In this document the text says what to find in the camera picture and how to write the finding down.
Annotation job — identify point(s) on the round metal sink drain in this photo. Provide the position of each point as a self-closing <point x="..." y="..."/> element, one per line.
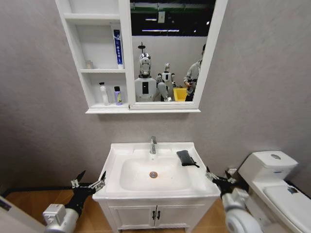
<point x="153" y="174"/>

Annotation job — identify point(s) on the chrome toilet flush button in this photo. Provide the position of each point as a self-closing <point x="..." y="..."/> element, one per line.
<point x="275" y="156"/>

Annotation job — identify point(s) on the white toilet lid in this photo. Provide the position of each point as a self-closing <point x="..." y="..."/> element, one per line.
<point x="289" y="206"/>

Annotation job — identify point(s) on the mirror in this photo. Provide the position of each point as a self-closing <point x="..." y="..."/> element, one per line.
<point x="170" y="48"/>

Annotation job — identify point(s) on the white vanity cabinet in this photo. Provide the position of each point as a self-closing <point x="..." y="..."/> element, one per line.
<point x="136" y="204"/>

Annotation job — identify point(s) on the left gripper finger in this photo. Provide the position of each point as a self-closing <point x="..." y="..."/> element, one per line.
<point x="78" y="179"/>
<point x="98" y="184"/>

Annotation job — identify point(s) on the white ceramic washbasin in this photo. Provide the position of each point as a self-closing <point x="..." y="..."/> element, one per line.
<point x="155" y="174"/>

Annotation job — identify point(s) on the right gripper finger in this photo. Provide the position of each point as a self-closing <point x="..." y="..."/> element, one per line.
<point x="211" y="176"/>
<point x="230" y="178"/>

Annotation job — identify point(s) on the dark grey folded towel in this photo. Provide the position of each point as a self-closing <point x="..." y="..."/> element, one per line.
<point x="185" y="157"/>

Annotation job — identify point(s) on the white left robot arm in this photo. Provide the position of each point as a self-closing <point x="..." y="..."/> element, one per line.
<point x="65" y="218"/>

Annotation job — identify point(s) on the white vanity door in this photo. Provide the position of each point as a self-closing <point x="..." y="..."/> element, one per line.
<point x="181" y="216"/>
<point x="133" y="217"/>

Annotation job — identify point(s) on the white toilet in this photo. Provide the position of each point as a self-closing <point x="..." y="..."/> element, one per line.
<point x="267" y="170"/>

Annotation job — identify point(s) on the chrome faucet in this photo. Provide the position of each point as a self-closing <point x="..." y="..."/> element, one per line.
<point x="153" y="145"/>

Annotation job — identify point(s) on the white panel with dark label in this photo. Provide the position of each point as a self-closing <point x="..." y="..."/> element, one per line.
<point x="17" y="218"/>

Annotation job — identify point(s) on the purple bottle with black cap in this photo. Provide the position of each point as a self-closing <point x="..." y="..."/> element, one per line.
<point x="118" y="97"/>

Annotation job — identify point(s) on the white bottle with black cap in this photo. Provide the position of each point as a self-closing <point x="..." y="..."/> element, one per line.
<point x="104" y="95"/>

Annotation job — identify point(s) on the white wall cabinet with shelves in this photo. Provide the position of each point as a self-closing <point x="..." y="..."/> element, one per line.
<point x="97" y="48"/>

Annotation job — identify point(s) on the small clear jar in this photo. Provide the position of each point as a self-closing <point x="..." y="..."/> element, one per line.
<point x="89" y="65"/>

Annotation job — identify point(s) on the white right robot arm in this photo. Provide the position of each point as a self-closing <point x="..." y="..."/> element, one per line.
<point x="239" y="216"/>

